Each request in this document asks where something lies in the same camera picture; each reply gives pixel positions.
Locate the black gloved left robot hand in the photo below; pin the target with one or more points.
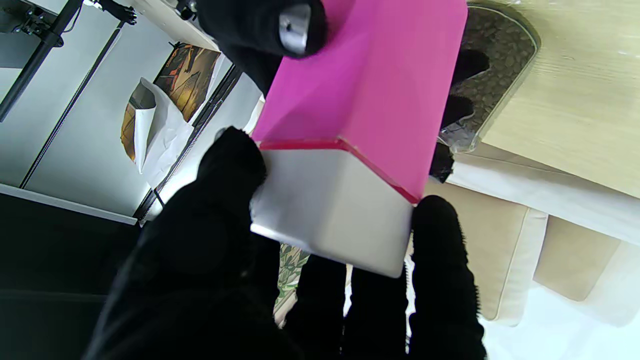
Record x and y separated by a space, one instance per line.
200 260

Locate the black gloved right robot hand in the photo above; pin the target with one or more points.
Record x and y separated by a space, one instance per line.
245 35

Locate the pink square coffee jar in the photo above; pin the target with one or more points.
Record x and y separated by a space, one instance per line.
370 85

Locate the white square jar lid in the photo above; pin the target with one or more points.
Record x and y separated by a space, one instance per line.
330 210

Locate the glass jar of coffee beans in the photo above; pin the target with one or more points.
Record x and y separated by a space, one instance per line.
505 50

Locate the pale green large-leaf houseplant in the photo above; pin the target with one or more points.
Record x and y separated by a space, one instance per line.
292 270

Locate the curled white paper sheet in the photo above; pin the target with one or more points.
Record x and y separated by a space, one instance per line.
165 140

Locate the black tripod stand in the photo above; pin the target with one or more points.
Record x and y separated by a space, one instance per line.
45 37

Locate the beige fabric sofa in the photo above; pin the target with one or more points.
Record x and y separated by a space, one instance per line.
500 250

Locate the orange dark wall painting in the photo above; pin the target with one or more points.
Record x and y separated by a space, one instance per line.
187 80

